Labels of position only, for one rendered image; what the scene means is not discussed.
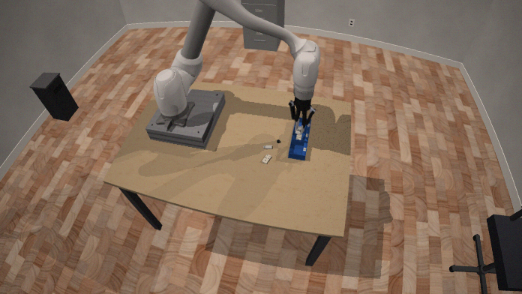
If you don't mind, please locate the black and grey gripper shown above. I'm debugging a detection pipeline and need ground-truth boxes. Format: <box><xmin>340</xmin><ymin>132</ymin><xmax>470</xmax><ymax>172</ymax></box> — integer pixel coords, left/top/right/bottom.
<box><xmin>289</xmin><ymin>97</ymin><xmax>316</xmax><ymax>134</ymax></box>

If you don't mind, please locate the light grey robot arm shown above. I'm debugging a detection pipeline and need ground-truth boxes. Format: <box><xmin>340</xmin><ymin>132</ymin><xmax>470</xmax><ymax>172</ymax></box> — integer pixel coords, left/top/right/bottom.
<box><xmin>154</xmin><ymin>0</ymin><xmax>320</xmax><ymax>131</ymax></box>

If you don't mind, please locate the blue rack of bins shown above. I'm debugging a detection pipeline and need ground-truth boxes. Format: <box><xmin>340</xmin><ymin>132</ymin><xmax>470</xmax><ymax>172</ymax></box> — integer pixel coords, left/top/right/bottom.
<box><xmin>288</xmin><ymin>118</ymin><xmax>311</xmax><ymax>161</ymax></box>

